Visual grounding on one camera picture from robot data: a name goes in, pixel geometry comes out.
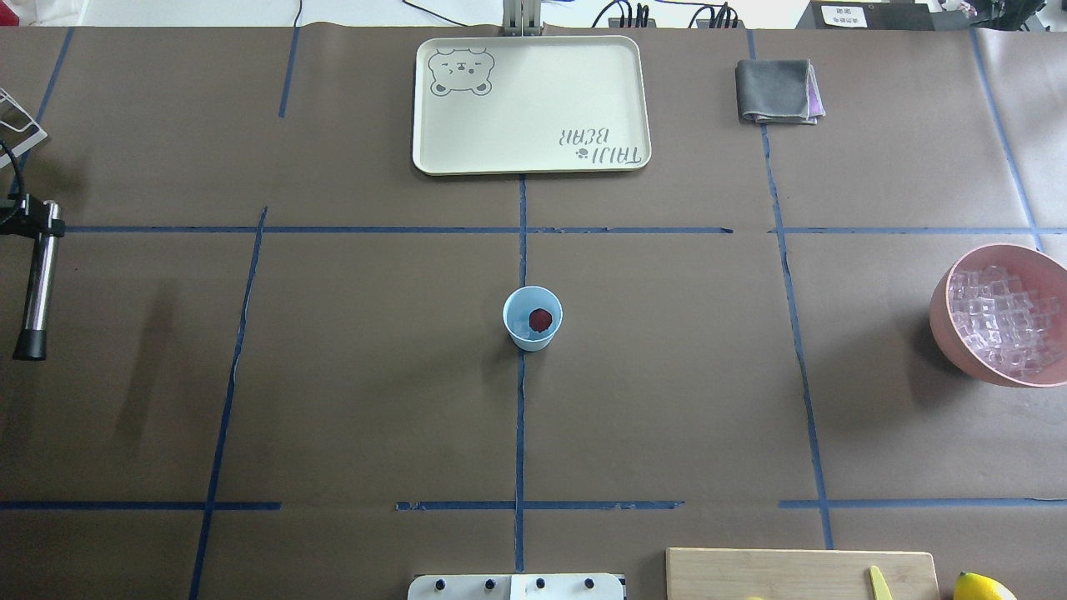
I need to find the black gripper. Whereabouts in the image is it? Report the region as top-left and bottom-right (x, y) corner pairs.
(1, 193), (68, 239)

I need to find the steel muddler with black tip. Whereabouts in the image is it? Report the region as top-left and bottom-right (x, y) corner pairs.
(13, 236), (61, 362)

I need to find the red strawberry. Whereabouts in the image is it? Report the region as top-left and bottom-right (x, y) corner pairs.
(528, 307), (554, 333)

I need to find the light blue plastic cup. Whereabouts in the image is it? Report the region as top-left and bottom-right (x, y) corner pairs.
(501, 286), (564, 351)

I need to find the pile of clear ice cubes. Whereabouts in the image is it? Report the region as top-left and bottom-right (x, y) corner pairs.
(947, 263), (1064, 379)

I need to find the cream bear serving tray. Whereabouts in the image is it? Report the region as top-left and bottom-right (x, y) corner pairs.
(412, 35), (652, 176)

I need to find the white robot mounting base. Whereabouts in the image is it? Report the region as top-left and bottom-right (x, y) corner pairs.
(407, 572), (628, 599)

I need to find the folded grey cloth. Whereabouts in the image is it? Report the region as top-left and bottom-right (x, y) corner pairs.
(735, 58), (826, 125)

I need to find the wooden cutting board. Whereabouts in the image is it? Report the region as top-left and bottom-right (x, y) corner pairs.
(664, 547), (941, 599)

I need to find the yellow plastic knife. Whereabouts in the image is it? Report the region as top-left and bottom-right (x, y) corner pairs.
(869, 565), (893, 600)

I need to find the pink plastic bowl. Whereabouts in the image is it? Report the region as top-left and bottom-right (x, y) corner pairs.
(929, 243), (1066, 388)

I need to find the yellow lemon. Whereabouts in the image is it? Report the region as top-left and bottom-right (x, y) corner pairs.
(953, 571), (1017, 600)

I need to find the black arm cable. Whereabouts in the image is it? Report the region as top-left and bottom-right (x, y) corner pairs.
(0, 140), (26, 226)

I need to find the wire cup rack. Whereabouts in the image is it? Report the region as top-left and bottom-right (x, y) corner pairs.
(1, 88), (48, 158)

